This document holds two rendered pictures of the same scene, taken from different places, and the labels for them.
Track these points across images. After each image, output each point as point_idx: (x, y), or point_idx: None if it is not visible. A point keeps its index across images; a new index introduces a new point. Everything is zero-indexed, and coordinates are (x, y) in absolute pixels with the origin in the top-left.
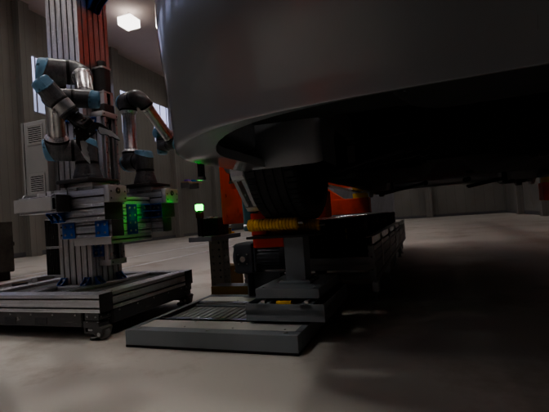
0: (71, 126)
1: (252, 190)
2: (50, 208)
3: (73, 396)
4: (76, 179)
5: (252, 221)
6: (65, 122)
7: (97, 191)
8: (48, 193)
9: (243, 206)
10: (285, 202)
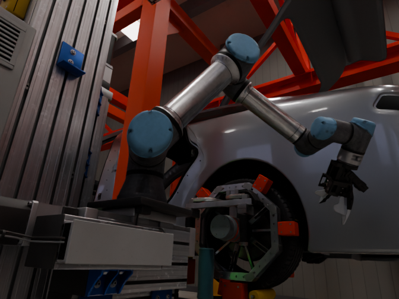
0: (74, 82)
1: (286, 265)
2: (170, 260)
3: None
4: (176, 207)
5: (259, 292)
6: (78, 72)
7: (182, 236)
8: (91, 212)
9: (208, 272)
10: (285, 277)
